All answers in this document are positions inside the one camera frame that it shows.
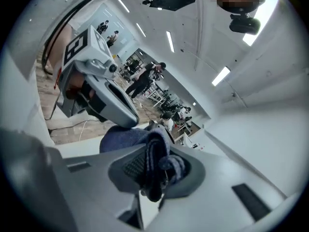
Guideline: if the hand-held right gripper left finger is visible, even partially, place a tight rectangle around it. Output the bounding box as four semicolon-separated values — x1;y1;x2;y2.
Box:
48;144;148;232

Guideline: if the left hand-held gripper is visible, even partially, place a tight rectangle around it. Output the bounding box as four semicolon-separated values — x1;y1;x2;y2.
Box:
55;25;140;130

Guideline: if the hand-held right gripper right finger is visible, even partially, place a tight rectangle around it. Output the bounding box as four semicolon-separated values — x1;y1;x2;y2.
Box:
147;145;288;232

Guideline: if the blue cloth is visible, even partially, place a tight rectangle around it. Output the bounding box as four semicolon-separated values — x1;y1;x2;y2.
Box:
99;125;187;203

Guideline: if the person's left forearm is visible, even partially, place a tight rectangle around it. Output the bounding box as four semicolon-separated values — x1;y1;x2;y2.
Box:
47;24;73;75

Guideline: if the person's left hand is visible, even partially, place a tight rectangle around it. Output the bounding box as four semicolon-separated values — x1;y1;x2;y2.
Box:
65;77;95;100

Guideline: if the white desk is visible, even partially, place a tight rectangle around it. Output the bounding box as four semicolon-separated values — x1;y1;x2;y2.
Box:
146;86;165;107

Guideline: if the long ceiling light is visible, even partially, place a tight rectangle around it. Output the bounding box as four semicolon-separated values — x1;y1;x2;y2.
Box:
211;66;231;87
166;30;175;53
136;22;147;38
116;0;130;13

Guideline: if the white floor cable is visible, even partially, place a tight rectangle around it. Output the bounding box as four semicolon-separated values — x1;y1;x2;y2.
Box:
79;119;98;140

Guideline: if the black floor cable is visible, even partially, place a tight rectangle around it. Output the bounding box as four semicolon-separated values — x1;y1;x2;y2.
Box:
47;121;99;134

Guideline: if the black head-mounted camera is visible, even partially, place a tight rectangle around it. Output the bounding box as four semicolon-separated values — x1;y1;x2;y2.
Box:
228;13;262;35

